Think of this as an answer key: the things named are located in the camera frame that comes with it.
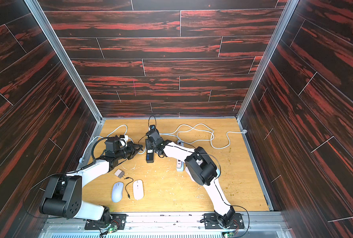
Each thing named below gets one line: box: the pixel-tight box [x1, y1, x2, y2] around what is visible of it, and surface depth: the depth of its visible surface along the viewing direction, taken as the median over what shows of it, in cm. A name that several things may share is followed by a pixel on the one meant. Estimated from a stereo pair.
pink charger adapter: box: [114, 169, 126, 179], surface depth 90 cm
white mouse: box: [111, 181, 125, 203], surface depth 84 cm
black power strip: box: [145, 138, 155, 164], surface depth 97 cm
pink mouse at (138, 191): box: [132, 179, 145, 201], surface depth 84 cm
